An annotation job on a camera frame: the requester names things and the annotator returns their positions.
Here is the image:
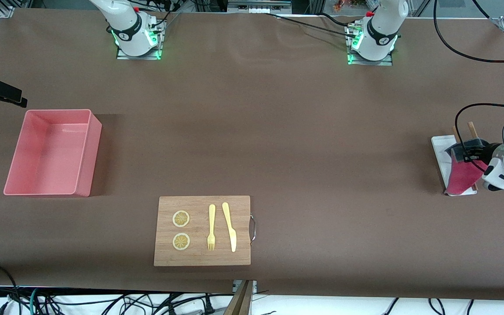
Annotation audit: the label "lemon slice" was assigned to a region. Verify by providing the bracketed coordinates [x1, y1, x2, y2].
[172, 210, 190, 228]
[172, 233, 191, 251]

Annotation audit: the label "small metal bracket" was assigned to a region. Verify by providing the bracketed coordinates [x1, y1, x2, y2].
[232, 280, 258, 294]

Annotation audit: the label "yellow plastic fork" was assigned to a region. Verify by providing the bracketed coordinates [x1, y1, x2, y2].
[207, 204, 216, 252]

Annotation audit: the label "pink and grey cloth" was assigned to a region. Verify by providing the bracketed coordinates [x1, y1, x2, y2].
[444, 139, 491, 196]

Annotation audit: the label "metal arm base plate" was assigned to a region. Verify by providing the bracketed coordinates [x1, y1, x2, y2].
[346, 22, 393, 66]
[116, 20, 166, 60]

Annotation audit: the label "wooden cutting board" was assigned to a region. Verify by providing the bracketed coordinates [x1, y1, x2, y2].
[154, 196, 257, 267]

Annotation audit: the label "yellow plastic knife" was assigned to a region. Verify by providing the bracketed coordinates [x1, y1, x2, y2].
[222, 202, 237, 253]

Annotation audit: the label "wooden plank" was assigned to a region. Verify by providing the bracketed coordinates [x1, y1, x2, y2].
[224, 280, 254, 315]

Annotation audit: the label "black cable on table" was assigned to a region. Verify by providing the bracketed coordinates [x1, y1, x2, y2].
[261, 12, 357, 38]

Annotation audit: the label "pink plastic bin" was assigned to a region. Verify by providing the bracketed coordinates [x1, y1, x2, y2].
[3, 109, 102, 197]

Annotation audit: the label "grey metal box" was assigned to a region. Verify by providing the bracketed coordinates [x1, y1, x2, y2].
[228, 0, 292, 14]

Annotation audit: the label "teal floor cable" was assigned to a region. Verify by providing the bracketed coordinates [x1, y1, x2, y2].
[29, 288, 42, 315]

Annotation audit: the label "colourful small objects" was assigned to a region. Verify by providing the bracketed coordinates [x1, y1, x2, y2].
[333, 0, 368, 11]

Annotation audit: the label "white rectangular plate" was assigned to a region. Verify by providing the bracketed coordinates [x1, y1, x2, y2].
[431, 135, 478, 196]

